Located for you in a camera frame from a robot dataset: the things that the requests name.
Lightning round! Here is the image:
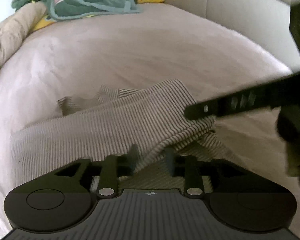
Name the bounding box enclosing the grey white striped garment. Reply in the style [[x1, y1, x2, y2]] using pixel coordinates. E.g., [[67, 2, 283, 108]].
[[10, 79, 238, 194]]

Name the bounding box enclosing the green towel blanket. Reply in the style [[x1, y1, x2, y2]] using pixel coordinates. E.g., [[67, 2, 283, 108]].
[[11, 0, 143, 21]]

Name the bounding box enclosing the pale pink bed blanket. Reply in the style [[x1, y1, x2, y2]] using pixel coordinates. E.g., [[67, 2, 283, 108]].
[[0, 2, 294, 230]]

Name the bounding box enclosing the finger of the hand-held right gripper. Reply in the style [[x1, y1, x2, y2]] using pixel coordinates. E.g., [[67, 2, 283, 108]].
[[184, 72, 300, 121]]

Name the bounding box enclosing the beige padded headboard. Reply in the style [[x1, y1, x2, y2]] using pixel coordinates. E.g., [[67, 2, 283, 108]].
[[140, 0, 300, 72]]

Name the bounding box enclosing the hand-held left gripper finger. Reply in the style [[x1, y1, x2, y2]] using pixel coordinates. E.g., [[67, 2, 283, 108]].
[[164, 147, 240, 198]]

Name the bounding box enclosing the beige rolled duvet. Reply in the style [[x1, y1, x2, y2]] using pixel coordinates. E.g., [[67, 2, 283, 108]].
[[0, 1, 48, 80]]

